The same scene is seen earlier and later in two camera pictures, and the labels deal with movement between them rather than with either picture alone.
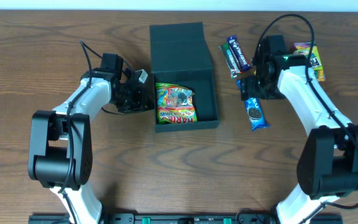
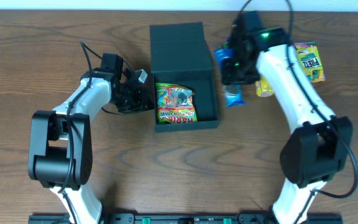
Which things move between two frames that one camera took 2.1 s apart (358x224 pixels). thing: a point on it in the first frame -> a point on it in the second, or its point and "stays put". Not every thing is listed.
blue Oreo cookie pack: (255, 112) -> (234, 93)
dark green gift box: (179, 56) stays put
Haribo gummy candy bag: (174, 104) stays put
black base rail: (185, 218) stays put
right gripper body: (248, 88) -> (233, 73)
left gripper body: (132, 101) stays put
